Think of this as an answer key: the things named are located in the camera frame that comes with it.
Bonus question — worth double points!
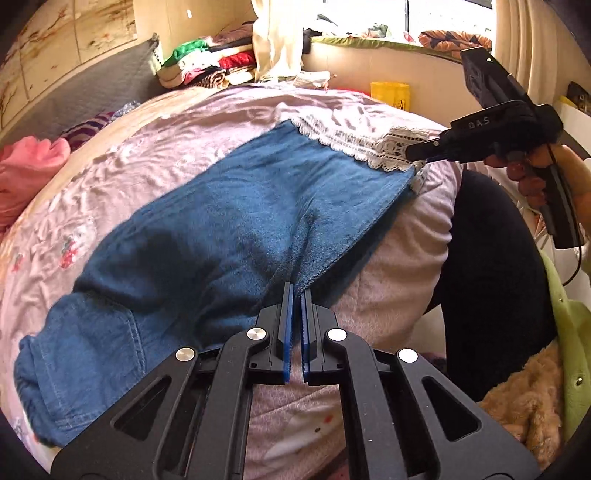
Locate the purple strawberry print bedsheet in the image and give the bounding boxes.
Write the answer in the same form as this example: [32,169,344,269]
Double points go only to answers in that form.
[0,85,465,480]

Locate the grey quilted headboard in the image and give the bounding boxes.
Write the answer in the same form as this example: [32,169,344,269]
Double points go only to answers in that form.
[0,39,160,145]

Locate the blue denim pants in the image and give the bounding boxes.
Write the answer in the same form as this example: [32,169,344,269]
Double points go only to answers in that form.
[14,113,435,448]

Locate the white crumpled cloth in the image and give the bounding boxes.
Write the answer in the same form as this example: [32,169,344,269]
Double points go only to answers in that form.
[295,70,331,89]

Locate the brown fuzzy cloth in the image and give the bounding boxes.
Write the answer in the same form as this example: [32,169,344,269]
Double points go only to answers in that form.
[480,342,567,456]

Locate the pile of folded clothes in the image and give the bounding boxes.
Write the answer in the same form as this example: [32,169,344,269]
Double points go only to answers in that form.
[157,23,259,90]

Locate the pink blanket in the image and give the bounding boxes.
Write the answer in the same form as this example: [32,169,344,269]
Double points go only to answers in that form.
[0,136,71,232]

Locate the light green jacket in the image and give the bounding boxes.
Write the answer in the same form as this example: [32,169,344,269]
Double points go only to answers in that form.
[538,251,591,445]

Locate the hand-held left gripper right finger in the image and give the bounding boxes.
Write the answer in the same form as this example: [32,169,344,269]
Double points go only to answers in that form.
[301,291,542,480]

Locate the heap of clothes on windowsill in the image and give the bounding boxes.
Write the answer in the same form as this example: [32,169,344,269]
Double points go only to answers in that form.
[304,13,403,40]

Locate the cream curtain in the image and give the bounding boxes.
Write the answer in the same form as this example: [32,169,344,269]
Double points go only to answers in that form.
[252,0,306,84]

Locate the person's right hand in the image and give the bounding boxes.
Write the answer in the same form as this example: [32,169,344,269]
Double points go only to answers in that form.
[482,143,591,214]

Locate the purple striped cloth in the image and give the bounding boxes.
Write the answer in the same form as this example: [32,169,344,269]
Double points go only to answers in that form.
[60,111,116,151]

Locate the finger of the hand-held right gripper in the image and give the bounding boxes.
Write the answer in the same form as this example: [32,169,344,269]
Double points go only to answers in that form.
[405,130,463,163]

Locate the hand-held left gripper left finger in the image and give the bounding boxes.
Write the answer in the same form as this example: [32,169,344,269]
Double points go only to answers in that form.
[50,282,296,480]

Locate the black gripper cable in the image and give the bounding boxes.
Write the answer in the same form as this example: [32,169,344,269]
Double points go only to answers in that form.
[560,247,581,287]

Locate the window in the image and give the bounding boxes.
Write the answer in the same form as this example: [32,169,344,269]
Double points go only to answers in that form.
[406,0,495,43]

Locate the yellow plastic container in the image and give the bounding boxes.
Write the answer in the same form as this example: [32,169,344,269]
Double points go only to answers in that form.
[370,82,411,110]

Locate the green window seat cushion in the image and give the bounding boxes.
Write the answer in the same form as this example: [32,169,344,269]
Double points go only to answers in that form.
[309,34,462,52]

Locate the person's black trouser leg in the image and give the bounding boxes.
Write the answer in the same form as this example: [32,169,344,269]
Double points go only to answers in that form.
[434,170,557,400]

